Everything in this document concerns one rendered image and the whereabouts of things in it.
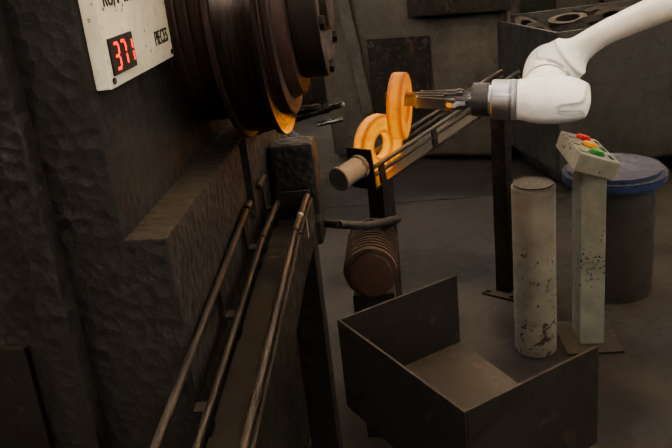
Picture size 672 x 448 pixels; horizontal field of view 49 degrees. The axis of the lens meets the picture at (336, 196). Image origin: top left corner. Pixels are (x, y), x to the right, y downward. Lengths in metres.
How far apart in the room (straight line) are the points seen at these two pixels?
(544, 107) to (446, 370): 0.73
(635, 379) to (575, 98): 0.89
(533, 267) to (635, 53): 1.63
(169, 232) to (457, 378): 0.45
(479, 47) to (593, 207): 1.95
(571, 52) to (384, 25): 2.36
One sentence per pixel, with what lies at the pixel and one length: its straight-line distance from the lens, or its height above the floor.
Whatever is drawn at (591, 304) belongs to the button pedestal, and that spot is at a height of 0.14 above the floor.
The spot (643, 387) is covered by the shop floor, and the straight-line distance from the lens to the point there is 2.18.
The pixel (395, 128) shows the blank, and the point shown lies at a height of 0.79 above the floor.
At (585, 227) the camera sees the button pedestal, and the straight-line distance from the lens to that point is 2.16.
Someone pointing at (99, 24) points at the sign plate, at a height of 1.14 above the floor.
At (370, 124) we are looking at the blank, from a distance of 1.81.
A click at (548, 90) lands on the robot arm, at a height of 0.86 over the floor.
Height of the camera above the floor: 1.20
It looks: 19 degrees down
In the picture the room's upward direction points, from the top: 6 degrees counter-clockwise
